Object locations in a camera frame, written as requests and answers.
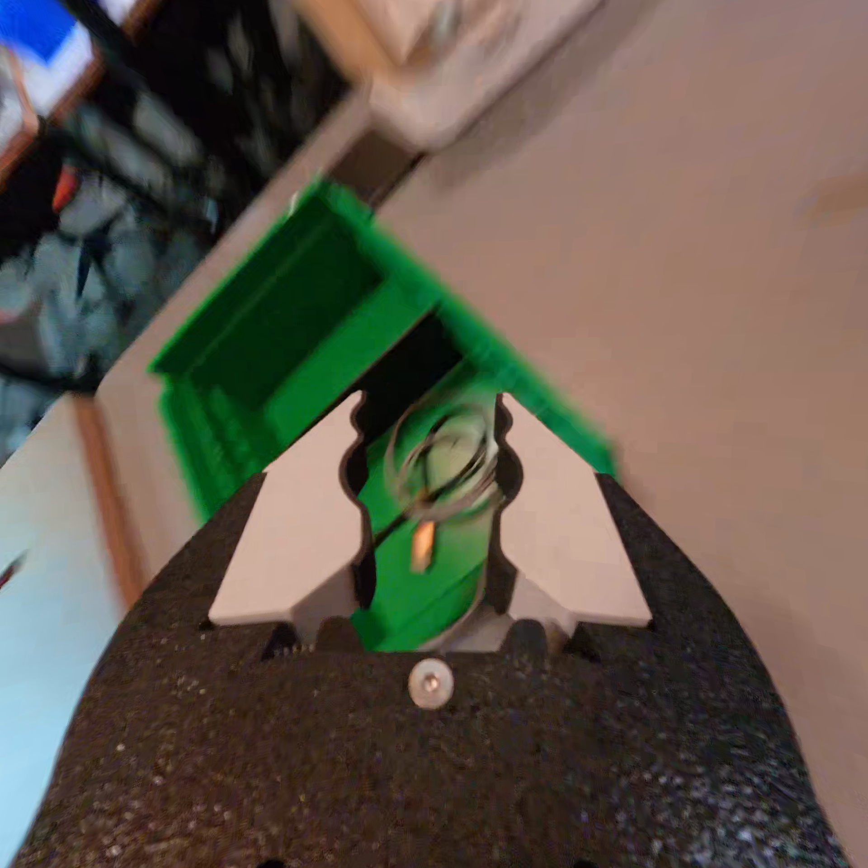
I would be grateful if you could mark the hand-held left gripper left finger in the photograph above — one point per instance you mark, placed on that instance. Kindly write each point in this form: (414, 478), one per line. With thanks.
(291, 542)

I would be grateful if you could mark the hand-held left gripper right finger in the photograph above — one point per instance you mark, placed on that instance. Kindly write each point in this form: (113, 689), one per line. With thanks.
(569, 542)

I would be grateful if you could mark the black bin divider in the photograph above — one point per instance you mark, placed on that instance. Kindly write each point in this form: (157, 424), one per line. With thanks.
(413, 359)

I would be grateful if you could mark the green plastic bin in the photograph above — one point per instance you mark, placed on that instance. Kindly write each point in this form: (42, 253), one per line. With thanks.
(285, 319)

